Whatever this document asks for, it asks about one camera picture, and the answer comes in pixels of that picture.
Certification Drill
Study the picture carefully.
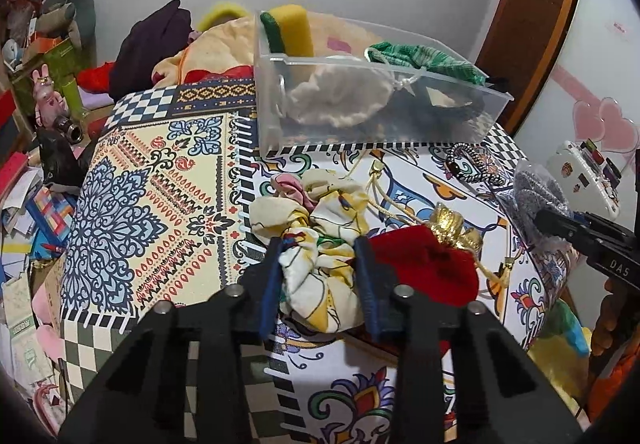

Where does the grey mesh cloth bag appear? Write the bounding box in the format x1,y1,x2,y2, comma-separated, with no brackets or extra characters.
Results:
496,159,573,248

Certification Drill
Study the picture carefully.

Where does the red velvet gold pouch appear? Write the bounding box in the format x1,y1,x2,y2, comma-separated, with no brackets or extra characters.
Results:
369,203,510,307

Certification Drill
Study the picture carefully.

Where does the floral silk scarf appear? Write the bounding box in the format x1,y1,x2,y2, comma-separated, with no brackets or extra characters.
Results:
250,169,369,334

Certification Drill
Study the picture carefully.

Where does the green knitted cloth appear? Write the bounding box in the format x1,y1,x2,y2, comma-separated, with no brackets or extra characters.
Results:
364,42,487,86

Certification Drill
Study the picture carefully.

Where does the white drawstring pouch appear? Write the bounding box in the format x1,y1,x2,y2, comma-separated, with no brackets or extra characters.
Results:
281,66,395,129

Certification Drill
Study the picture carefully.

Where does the clear plastic storage box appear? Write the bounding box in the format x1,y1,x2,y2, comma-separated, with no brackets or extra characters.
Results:
254,12,513,157

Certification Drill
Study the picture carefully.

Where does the yellow green sponge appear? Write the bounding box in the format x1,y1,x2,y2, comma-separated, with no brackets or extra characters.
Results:
259,4,314,57

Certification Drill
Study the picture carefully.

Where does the black white patterned cloth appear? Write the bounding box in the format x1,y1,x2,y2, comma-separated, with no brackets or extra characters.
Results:
371,87,495,144

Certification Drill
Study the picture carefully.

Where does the white sliding door with hearts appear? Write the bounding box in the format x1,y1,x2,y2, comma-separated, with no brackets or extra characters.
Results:
514,0,640,325

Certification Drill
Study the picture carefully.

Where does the patterned tablecloth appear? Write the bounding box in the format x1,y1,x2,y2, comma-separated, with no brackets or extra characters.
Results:
61,80,567,443

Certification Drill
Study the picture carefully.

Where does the wooden wardrobe cabinet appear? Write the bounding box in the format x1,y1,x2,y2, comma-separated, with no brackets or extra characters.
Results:
476,0,577,134

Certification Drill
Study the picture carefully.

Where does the red notebook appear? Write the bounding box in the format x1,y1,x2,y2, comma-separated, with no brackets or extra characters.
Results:
0,152,28,198

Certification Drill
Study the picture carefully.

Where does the pink rabbit figure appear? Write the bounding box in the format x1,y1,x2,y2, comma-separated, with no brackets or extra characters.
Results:
32,63,70,129

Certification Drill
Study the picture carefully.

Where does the green cylinder bottle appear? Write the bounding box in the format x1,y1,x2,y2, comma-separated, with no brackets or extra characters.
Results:
61,76,85,120

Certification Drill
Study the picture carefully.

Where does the beige fleece blanket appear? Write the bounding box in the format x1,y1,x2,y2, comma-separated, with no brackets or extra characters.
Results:
150,10,386,87

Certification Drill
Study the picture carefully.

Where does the dark purple garment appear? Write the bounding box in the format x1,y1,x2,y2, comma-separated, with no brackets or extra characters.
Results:
108,0,192,101

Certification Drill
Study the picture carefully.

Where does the green storage box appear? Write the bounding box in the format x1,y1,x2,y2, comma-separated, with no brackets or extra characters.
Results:
9,40,92,115

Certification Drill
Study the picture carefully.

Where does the yellow foam tube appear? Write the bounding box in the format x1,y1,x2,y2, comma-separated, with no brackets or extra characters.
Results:
196,2,248,32

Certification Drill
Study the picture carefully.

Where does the grey plush toy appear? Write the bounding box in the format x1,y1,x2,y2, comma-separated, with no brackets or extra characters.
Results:
36,0,96,49

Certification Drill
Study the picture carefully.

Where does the black white braided cord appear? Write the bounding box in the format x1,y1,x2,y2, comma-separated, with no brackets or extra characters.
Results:
444,141,509,187

